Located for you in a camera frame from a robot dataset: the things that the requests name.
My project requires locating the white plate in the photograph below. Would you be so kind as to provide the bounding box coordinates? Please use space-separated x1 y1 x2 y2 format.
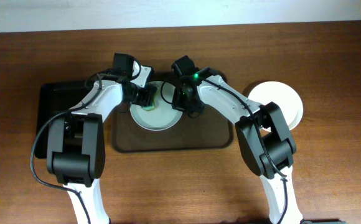
130 80 182 131
248 81 304 130

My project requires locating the green dish sponge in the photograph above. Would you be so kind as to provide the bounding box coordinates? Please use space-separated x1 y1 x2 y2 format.
141 95 156 111

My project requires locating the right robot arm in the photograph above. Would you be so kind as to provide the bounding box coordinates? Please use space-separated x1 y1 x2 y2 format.
171 55 304 224

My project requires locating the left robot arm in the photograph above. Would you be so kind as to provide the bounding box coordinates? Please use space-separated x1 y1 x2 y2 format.
46 53 157 223

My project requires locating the brown plastic serving tray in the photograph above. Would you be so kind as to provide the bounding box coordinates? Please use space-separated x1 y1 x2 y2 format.
111 104 233 153

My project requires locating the black rectangular sponge tray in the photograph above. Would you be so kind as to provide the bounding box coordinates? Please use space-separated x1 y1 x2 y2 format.
35 80 90 159

